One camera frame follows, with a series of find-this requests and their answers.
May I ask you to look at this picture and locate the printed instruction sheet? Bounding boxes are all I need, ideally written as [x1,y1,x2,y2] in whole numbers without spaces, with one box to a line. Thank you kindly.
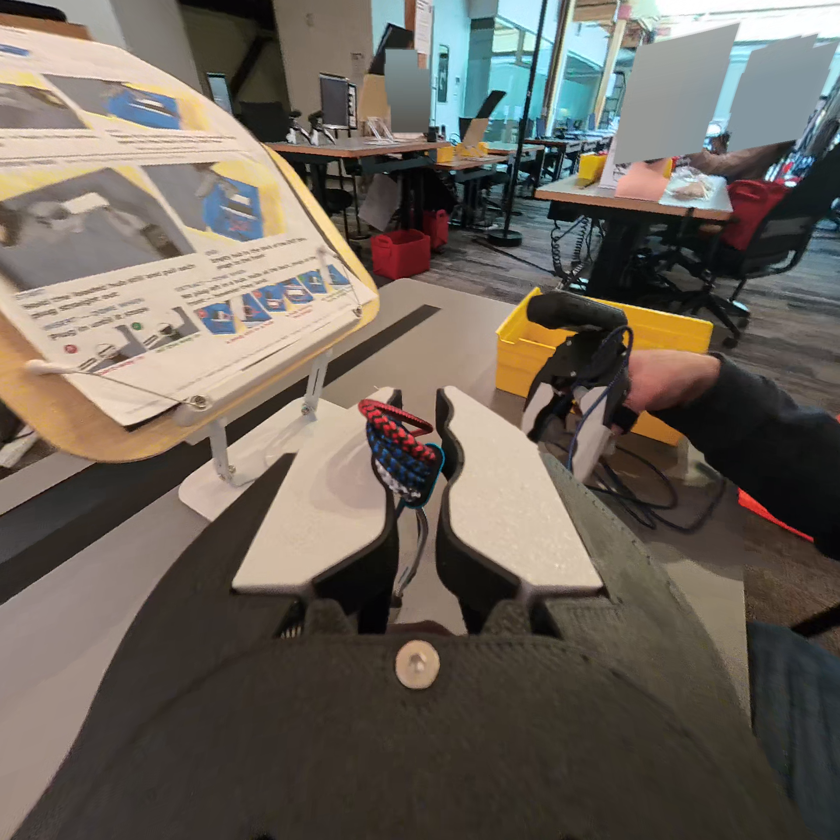
[0,27,375,427]

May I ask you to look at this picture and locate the red plastic tub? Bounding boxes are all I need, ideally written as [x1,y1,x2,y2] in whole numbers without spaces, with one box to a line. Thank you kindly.
[372,210,450,280]

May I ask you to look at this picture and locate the person's right hand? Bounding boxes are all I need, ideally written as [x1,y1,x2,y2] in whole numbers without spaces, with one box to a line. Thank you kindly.
[625,347,723,418]

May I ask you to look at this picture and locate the person's right forearm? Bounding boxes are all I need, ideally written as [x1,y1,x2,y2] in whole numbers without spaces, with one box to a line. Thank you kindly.
[657,355,840,559]

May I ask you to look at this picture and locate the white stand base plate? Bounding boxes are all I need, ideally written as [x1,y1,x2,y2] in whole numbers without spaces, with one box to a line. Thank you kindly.
[180,388,395,523]

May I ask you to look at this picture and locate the dark red braided cable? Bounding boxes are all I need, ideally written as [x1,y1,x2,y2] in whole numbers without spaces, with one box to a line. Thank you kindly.
[359,398,437,441]

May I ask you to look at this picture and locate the person's legs in jeans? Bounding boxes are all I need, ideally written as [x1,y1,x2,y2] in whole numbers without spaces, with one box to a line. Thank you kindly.
[749,620,840,840]

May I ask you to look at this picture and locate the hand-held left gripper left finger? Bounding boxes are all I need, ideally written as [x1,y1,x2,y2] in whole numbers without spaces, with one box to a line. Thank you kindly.
[231,388,401,598]

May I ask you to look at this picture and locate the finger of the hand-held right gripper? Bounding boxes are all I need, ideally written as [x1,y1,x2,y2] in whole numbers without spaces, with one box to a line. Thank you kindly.
[521,378,572,441]
[567,384,615,484]

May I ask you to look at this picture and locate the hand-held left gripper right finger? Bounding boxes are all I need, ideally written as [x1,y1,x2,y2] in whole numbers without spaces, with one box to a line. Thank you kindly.
[434,385,607,602]

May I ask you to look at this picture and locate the long wooden desk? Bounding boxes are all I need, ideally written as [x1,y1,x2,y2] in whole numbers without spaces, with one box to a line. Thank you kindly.
[269,132,526,250]

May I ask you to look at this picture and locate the black chair with red jacket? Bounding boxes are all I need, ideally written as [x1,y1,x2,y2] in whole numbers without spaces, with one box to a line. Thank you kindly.
[703,145,840,342]

